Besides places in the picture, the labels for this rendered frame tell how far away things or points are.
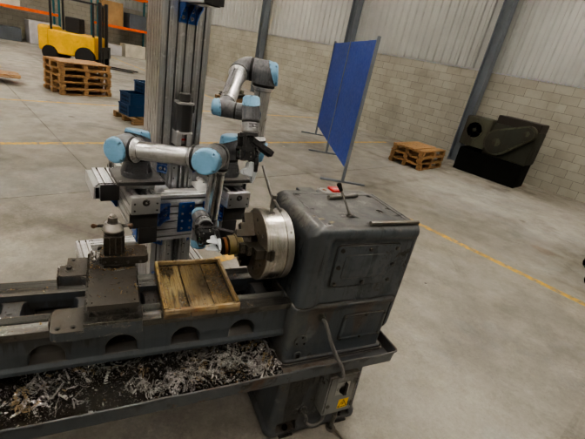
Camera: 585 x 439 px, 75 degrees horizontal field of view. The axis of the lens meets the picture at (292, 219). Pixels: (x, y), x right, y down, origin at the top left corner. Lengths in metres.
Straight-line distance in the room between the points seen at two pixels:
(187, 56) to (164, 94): 0.23
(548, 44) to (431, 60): 2.94
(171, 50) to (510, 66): 10.39
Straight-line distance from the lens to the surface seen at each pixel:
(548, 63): 11.58
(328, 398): 2.16
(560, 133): 11.29
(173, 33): 2.15
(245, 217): 1.67
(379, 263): 1.79
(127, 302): 1.47
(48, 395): 1.78
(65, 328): 1.50
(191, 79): 2.21
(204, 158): 1.67
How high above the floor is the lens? 1.86
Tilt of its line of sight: 23 degrees down
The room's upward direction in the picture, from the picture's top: 12 degrees clockwise
